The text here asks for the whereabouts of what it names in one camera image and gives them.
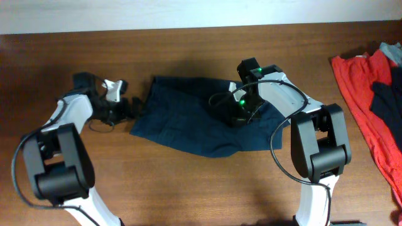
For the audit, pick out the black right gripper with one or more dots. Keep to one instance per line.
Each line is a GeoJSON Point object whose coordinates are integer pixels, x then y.
{"type": "Point", "coordinates": [237, 117]}

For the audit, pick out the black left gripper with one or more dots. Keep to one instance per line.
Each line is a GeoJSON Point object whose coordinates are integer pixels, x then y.
{"type": "Point", "coordinates": [125, 114]}

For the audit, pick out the dark blue shirt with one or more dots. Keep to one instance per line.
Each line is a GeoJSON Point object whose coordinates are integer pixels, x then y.
{"type": "Point", "coordinates": [177, 114]}

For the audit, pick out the red garment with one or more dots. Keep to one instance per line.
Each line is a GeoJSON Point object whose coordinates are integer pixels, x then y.
{"type": "Point", "coordinates": [355, 77]}

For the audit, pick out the black garment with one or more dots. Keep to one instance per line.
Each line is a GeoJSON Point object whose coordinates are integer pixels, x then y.
{"type": "Point", "coordinates": [386, 104]}

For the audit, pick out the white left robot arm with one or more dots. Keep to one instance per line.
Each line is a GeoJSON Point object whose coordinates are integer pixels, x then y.
{"type": "Point", "coordinates": [58, 166]}

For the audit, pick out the grey garment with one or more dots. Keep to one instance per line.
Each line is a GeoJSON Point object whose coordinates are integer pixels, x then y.
{"type": "Point", "coordinates": [393, 52]}

